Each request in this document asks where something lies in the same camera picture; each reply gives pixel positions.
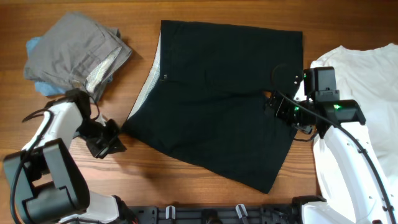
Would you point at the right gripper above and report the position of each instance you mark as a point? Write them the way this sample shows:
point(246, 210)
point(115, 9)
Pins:
point(281, 111)

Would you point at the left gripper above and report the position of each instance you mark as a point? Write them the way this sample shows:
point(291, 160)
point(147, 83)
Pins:
point(102, 152)

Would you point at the black shorts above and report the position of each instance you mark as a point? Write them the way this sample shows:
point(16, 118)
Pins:
point(208, 106)

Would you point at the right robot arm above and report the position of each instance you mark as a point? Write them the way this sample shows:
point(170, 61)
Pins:
point(354, 180)

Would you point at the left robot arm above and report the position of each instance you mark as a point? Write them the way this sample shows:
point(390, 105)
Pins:
point(46, 184)

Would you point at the folded blue garment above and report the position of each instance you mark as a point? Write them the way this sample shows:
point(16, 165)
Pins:
point(44, 88)

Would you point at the folded grey shorts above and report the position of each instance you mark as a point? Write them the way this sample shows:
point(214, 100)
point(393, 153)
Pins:
point(77, 52)

